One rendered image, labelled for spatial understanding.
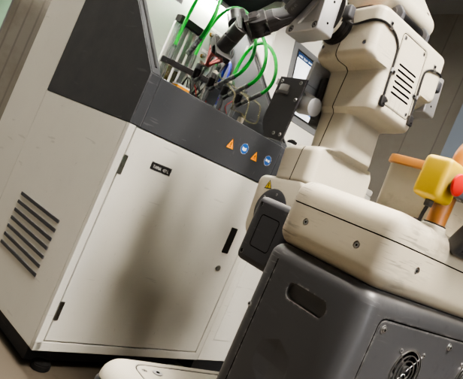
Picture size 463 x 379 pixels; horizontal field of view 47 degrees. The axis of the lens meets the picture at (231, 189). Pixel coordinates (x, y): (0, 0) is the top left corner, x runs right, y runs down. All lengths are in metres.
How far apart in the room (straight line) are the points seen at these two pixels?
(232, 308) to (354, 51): 1.24
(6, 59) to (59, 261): 2.41
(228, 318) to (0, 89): 2.40
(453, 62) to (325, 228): 2.83
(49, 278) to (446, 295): 1.14
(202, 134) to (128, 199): 0.32
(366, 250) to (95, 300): 1.07
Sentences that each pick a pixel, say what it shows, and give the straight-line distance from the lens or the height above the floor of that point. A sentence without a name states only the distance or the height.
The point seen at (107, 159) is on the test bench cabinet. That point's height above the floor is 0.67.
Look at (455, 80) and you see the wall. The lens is 3.58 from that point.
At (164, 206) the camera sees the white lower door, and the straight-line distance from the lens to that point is 1.73.
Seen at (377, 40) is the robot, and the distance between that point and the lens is 1.23.
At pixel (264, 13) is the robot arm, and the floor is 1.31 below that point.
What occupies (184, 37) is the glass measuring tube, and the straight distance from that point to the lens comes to 2.28.
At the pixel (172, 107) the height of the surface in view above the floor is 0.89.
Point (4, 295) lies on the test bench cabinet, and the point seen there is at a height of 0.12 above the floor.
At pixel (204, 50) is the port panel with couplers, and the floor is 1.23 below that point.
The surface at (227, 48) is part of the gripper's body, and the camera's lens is 1.92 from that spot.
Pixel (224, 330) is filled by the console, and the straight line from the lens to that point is 2.17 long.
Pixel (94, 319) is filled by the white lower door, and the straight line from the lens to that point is 1.76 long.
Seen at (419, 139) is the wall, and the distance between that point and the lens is 3.52.
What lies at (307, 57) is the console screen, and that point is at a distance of 2.52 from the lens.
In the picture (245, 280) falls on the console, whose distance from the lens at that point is 2.13.
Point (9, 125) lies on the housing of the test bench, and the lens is 2.25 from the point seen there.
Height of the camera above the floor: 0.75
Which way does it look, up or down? 1 degrees down
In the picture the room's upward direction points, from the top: 24 degrees clockwise
